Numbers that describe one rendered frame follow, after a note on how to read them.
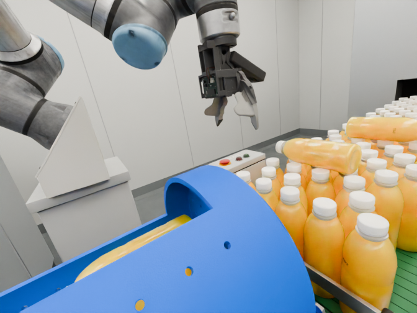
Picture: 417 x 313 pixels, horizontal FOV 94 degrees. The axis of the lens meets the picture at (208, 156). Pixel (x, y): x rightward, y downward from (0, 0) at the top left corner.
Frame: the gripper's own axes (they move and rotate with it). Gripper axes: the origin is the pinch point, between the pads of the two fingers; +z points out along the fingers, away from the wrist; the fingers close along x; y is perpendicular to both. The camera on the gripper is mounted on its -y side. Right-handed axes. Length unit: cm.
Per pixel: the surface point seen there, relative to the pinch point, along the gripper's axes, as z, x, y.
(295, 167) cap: 13.4, 8.8, -11.7
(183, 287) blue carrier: 4.7, 26.0, 30.4
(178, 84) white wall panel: -28, -247, -109
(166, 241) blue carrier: 2.4, 22.7, 30.0
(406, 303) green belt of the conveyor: 34.1, 34.2, -7.8
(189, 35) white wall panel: -94, -246, -143
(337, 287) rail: 26.3, 27.0, 4.5
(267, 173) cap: 13.7, 4.7, -5.1
